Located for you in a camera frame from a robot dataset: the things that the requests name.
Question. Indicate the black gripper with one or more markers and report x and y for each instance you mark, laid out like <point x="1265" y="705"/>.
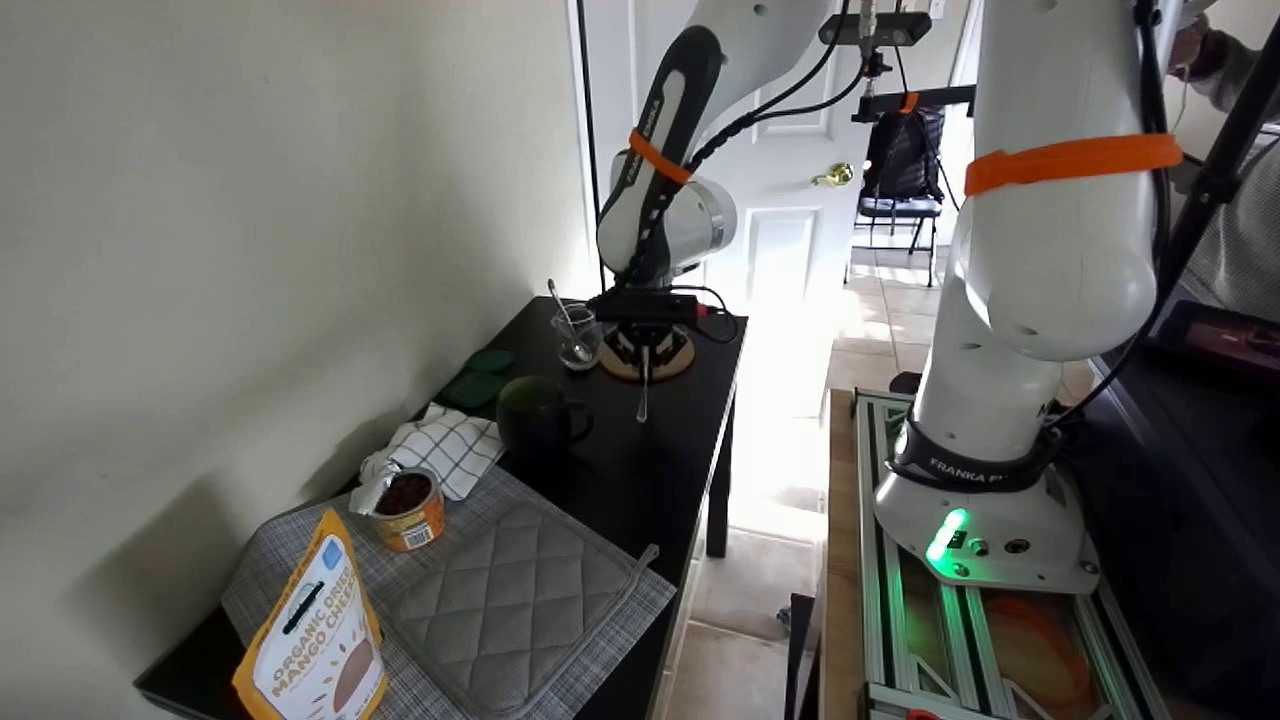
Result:
<point x="644" y="318"/>

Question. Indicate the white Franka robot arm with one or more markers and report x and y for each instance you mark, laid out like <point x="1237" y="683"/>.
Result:
<point x="1054" y="265"/>

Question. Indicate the small orange cup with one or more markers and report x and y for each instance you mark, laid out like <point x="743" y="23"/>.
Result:
<point x="408" y="514"/>

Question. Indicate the round cork mat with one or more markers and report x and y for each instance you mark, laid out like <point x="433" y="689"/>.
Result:
<point x="676" y="362"/>

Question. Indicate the black table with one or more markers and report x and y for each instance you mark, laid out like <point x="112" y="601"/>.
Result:
<point x="665" y="452"/>

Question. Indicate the clear glass with stick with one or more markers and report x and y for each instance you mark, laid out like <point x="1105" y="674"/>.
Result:
<point x="561" y="305"/>

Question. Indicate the dark green mug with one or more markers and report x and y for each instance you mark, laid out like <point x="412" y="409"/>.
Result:
<point x="535" y="409"/>

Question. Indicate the dark green cloth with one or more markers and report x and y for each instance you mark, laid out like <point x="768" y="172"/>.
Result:
<point x="473" y="387"/>

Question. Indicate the white panel door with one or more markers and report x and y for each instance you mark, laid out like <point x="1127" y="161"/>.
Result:
<point x="786" y="252"/>

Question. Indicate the white checkered cloth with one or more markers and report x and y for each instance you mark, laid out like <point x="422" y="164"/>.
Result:
<point x="446" y="444"/>

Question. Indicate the brass door knob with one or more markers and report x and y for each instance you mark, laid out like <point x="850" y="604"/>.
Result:
<point x="834" y="172"/>

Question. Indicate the grey quilted potholder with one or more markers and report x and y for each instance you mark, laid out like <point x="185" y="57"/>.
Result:
<point x="515" y="601"/>

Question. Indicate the wooden base board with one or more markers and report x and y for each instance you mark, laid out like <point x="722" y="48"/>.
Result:
<point x="843" y="601"/>

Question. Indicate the black chair with bag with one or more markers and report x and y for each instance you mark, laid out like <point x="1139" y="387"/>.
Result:
<point x="903" y="161"/>

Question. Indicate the orange and white packet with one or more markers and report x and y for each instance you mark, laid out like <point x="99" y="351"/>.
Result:
<point x="313" y="642"/>

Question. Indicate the grey checkered placemat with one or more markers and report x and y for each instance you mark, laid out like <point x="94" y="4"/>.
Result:
<point x="267" y="575"/>

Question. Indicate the black tripod pole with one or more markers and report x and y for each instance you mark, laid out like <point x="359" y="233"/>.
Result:
<point x="1222" y="172"/>

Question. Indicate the person in white shirt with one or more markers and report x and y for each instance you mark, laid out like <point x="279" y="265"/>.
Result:
<point x="1244" y="242"/>

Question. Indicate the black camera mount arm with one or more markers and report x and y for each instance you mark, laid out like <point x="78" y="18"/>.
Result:
<point x="935" y="96"/>

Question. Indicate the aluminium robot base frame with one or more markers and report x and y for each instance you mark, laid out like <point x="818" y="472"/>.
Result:
<point x="935" y="642"/>

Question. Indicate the black camera on stand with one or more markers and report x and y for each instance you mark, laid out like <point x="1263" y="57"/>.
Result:
<point x="897" y="24"/>

